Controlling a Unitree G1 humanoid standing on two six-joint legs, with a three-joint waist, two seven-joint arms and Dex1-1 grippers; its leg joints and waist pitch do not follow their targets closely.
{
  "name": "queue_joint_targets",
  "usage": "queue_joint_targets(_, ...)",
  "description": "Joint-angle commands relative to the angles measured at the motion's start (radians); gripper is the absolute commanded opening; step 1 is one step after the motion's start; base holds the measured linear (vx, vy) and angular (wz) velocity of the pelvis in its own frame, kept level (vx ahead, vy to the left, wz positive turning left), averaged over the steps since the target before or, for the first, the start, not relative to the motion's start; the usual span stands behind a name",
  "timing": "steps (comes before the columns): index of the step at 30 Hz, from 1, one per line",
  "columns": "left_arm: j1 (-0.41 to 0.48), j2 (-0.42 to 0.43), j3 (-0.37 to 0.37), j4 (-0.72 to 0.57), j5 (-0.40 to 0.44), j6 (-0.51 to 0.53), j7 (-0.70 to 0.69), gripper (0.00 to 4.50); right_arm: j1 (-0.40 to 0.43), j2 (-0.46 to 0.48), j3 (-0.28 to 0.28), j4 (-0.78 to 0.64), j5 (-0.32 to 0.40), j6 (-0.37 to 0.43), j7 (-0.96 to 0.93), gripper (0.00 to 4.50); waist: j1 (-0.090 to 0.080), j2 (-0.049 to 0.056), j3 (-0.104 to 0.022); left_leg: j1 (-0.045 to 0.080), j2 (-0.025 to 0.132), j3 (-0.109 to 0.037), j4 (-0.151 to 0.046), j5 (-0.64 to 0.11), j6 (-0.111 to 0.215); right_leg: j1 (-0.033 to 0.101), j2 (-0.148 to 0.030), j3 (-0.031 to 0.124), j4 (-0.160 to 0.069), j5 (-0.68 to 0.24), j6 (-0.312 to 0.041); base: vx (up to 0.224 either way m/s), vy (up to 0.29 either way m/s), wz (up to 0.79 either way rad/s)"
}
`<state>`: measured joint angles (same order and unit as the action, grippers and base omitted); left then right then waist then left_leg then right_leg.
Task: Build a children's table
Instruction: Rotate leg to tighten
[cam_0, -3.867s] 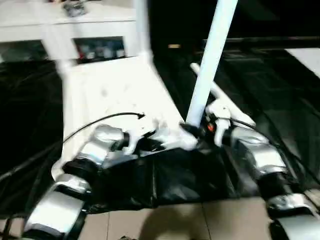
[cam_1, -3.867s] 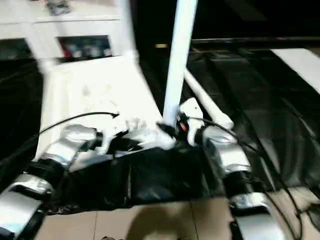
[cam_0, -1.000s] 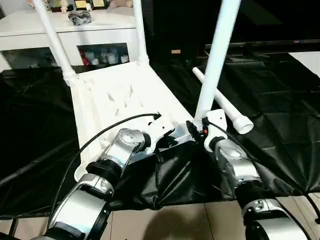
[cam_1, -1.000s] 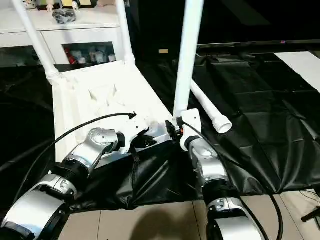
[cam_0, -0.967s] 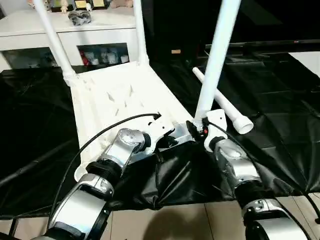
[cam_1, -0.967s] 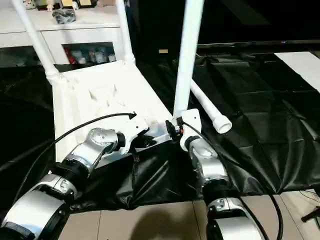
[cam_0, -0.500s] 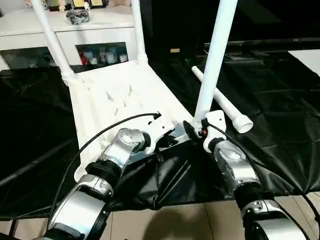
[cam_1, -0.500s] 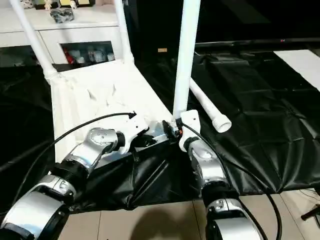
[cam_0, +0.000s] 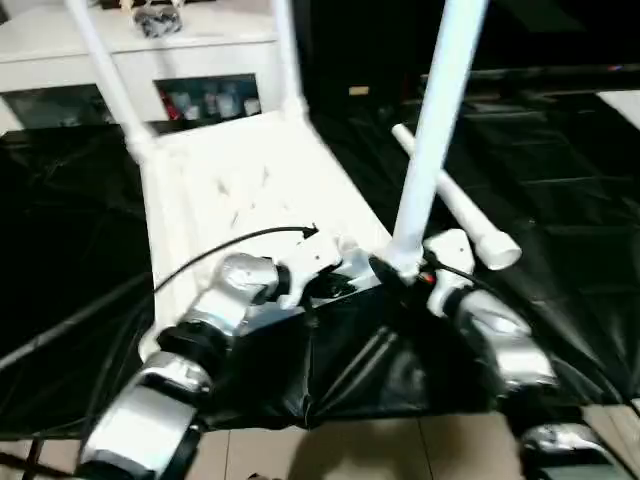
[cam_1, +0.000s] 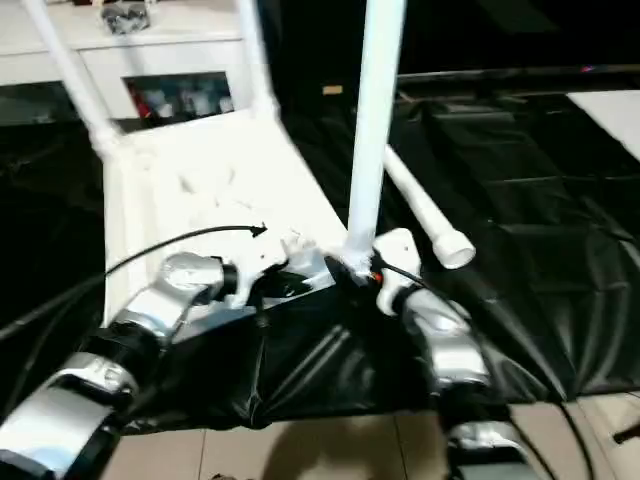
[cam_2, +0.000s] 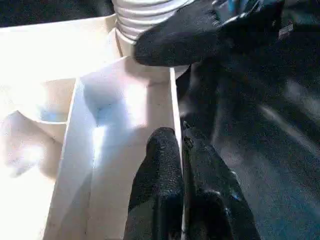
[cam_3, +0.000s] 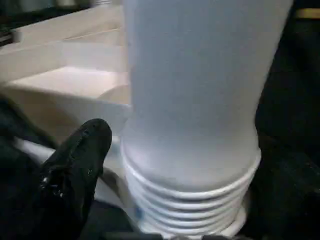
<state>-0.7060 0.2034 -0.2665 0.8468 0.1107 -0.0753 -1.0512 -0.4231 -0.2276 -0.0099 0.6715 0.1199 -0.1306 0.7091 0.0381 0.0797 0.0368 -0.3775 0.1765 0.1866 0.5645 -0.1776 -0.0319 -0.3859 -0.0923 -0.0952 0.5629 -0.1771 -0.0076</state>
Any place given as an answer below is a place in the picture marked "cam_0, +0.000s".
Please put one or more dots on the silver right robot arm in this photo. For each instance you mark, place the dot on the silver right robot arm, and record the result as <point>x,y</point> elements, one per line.
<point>510,340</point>

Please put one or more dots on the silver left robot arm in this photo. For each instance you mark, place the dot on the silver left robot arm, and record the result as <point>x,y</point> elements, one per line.
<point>220,300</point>

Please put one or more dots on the black work mat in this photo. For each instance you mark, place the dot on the black work mat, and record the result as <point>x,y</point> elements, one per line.
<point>560,200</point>

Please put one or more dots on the small yellow tag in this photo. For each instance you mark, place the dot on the small yellow tag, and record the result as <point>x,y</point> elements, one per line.
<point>359,91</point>

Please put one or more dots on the black flat screen panel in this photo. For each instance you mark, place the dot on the black flat screen panel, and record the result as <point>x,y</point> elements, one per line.
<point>560,72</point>

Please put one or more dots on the white flat board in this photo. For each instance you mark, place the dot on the white flat board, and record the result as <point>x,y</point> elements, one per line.
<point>622,105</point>

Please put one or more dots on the small dark grey object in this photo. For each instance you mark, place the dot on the small dark grey object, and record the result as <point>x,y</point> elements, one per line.
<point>160,20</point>

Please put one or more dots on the white glass-door cabinet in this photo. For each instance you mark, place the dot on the white glass-door cabinet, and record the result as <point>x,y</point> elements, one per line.
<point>60,60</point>

